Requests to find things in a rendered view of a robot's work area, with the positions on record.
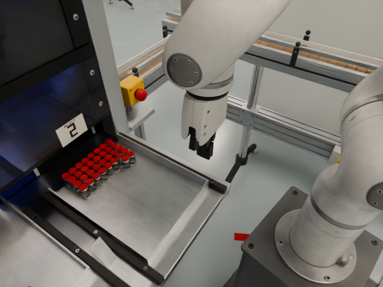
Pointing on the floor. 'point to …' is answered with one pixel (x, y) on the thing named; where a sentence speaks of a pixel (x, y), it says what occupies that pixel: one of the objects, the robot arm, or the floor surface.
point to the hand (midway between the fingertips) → (204, 148)
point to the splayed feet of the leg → (240, 162)
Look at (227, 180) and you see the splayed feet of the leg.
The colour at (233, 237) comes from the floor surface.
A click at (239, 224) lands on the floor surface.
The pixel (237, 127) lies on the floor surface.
